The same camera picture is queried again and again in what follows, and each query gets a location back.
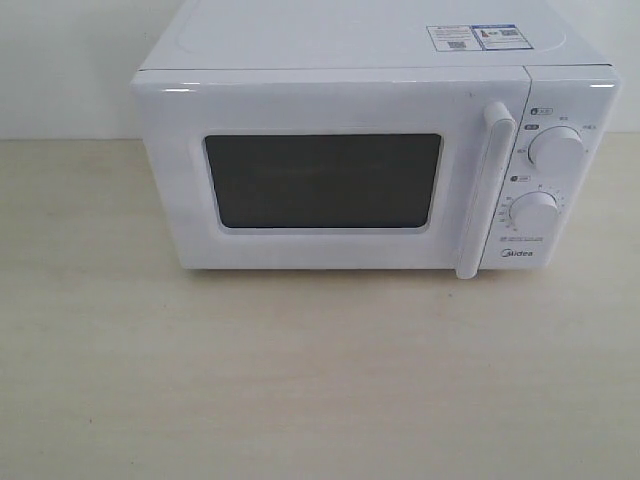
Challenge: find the white microwave door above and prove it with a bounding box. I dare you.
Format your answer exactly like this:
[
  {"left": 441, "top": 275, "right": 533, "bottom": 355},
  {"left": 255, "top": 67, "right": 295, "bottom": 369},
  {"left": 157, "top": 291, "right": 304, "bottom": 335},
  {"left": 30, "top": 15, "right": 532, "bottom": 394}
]
[{"left": 131, "top": 66, "right": 531, "bottom": 279}]

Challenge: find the white microwave oven body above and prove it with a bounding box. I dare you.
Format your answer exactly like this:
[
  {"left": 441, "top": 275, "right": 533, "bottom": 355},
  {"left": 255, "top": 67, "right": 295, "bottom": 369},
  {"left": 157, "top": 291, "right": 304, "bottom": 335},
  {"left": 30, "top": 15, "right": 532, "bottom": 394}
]
[{"left": 134, "top": 1, "right": 621, "bottom": 272}]

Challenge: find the lower white timer knob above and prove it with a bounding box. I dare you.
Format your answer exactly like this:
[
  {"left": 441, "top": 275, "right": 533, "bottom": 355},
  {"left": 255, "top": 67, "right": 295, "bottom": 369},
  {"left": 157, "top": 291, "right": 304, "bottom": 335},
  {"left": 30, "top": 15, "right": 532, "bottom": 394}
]
[{"left": 509, "top": 191, "right": 559, "bottom": 234}]

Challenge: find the warning label sticker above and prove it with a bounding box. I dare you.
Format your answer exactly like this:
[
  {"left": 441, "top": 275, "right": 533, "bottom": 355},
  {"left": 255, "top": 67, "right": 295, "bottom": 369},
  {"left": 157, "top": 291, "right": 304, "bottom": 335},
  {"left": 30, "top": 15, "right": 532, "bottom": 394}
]
[{"left": 426, "top": 24, "right": 533, "bottom": 52}]

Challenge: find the upper white control knob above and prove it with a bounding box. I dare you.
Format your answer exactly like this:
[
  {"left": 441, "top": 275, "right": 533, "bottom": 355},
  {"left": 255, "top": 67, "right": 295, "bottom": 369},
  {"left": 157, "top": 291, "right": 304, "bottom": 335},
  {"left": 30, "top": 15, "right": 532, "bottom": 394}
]
[{"left": 528, "top": 126, "right": 585, "bottom": 174}]

